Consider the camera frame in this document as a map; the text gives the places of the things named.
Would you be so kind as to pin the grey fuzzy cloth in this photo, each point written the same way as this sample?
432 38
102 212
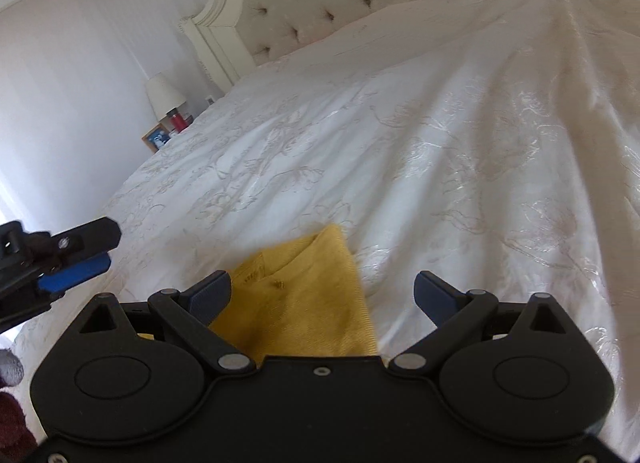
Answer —
10 368

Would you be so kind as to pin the dark red cloth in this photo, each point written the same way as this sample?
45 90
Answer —
12 418

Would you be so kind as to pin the wooden picture frame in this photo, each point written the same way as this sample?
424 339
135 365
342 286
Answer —
155 139

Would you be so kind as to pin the yellow knit garment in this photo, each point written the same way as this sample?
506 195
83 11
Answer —
300 303

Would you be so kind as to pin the red bottle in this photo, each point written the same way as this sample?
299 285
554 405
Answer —
178 123

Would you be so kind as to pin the white embroidered bedspread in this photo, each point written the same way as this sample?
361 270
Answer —
400 143

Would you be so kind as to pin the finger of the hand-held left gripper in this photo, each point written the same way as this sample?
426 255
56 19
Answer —
75 272
97 235

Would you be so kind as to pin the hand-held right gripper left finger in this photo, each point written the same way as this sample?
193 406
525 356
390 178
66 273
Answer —
214 294

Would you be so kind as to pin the white shade table lamp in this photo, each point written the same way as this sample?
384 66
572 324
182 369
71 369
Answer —
161 90

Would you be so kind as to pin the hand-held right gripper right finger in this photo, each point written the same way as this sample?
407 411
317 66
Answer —
434 294

